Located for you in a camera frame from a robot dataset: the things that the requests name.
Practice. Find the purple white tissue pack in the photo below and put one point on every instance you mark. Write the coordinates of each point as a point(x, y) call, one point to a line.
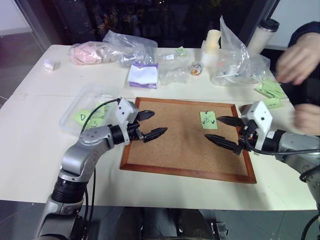
point(143, 75)

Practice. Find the dark blue sleeve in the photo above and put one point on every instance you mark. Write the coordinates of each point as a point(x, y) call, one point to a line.
point(305, 30)

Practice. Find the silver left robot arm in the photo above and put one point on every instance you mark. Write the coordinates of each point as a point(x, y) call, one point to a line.
point(80, 152)

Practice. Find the plastic bag of pink items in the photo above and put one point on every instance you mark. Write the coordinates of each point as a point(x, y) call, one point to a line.
point(86, 53)

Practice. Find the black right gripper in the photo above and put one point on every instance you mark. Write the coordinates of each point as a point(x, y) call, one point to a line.
point(247, 140)

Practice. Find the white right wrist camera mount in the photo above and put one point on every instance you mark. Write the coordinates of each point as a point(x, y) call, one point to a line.
point(261, 115)

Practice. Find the white cream plastic bottle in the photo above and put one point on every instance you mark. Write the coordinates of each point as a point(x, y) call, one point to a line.
point(211, 47)

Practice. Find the crumpled clear plastic bag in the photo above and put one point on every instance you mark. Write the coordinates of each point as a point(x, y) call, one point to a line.
point(135, 47)

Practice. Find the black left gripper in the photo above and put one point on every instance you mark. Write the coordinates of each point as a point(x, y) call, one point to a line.
point(135, 132)

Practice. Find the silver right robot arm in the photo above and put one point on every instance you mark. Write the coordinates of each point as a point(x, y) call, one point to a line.
point(292, 142)

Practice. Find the large clear plastic bag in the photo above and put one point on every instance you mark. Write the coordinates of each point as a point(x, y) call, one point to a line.
point(237, 65)

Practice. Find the flat clear plastic bag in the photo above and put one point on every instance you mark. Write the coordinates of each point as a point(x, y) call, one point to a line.
point(175, 67)

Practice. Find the small colourful round object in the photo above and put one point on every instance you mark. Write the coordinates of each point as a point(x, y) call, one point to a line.
point(196, 69)

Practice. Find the green note with scribble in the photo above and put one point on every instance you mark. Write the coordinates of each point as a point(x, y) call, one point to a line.
point(208, 125)

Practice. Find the dark rounded robot base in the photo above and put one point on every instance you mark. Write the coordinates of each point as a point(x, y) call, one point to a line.
point(160, 225)

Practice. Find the pile of green notes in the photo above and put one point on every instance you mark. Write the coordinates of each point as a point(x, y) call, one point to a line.
point(270, 88)

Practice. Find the person's left hand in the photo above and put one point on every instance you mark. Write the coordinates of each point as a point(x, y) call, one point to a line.
point(308, 120)

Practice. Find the wood-framed cork board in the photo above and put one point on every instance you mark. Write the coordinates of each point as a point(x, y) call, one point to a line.
point(180, 150)

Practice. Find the clear plastic container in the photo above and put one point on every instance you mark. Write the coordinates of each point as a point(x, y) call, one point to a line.
point(75, 100)

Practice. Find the light green triangle-marked piece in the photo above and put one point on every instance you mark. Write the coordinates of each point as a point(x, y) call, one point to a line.
point(81, 117)

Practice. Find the white tumbler with black lid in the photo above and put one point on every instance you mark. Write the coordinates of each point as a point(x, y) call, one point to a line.
point(261, 37)

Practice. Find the person's right hand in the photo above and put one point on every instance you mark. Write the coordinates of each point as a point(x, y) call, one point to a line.
point(300, 62)

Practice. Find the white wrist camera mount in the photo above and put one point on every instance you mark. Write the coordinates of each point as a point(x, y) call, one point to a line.
point(125, 110)
point(261, 115)

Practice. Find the small white box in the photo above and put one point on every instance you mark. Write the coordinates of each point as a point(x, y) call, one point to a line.
point(51, 65)

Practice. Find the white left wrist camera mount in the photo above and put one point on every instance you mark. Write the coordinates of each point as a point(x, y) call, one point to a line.
point(125, 110)

